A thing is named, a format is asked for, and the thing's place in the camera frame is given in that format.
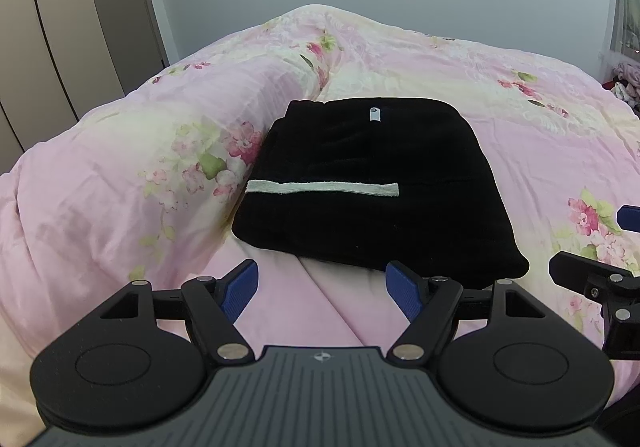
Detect pink floral blanket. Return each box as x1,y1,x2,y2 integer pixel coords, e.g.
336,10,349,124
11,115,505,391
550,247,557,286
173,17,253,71
0,4,640,430

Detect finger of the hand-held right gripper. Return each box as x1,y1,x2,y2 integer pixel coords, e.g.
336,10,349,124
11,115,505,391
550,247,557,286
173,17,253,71
616,204,640,231
548,250,640,361

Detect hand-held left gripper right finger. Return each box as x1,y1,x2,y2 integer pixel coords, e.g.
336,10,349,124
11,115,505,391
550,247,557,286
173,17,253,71
385,260,550,362

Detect black pants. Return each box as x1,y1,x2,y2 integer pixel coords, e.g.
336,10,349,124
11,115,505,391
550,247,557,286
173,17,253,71
231,97,531,290

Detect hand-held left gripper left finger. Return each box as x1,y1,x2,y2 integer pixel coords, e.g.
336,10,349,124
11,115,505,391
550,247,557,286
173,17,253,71
95,259,260,362

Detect beige wardrobe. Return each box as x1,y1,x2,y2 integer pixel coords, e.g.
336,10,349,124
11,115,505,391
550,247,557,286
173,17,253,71
0,0,171,168

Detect pile of clothes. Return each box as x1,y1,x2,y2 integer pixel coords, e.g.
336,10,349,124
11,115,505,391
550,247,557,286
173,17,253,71
601,59,640,110

